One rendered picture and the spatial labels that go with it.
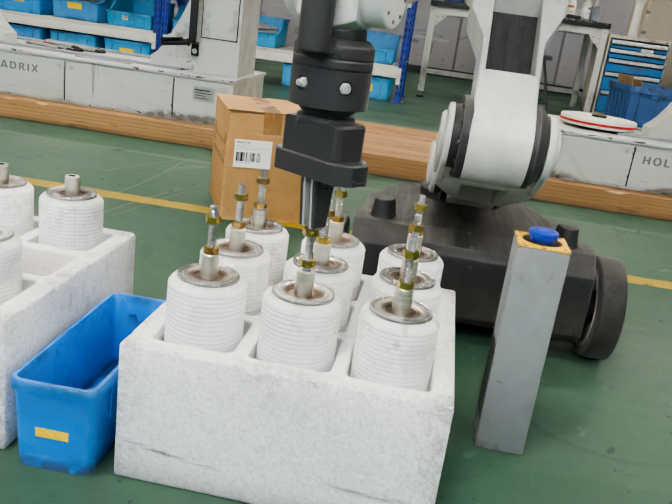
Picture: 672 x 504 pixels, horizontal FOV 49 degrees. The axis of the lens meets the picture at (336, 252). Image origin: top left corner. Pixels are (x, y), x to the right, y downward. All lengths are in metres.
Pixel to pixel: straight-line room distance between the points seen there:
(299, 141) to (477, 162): 0.49
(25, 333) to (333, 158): 0.46
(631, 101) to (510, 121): 4.14
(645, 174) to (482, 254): 1.71
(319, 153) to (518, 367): 0.45
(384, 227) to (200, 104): 1.75
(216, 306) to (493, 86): 0.64
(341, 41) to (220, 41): 2.29
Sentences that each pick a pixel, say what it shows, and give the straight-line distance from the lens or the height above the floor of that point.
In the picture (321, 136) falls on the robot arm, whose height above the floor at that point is 0.45.
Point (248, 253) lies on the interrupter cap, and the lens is 1.00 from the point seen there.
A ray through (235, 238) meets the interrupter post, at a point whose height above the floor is 0.27.
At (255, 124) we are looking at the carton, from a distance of 2.00.
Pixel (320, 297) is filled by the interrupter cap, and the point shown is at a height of 0.25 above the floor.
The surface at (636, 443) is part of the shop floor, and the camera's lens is 1.28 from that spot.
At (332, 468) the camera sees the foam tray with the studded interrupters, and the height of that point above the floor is 0.07.
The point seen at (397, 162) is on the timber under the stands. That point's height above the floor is 0.06.
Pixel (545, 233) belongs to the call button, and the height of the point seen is 0.33.
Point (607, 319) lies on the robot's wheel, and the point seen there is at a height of 0.11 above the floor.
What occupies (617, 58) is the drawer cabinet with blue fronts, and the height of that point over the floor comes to 0.51.
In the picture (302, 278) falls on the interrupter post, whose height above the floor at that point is 0.27.
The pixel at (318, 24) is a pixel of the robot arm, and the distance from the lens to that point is 0.76.
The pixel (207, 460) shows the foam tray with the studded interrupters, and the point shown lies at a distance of 0.93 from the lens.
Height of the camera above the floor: 0.57
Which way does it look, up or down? 18 degrees down
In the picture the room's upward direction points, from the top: 8 degrees clockwise
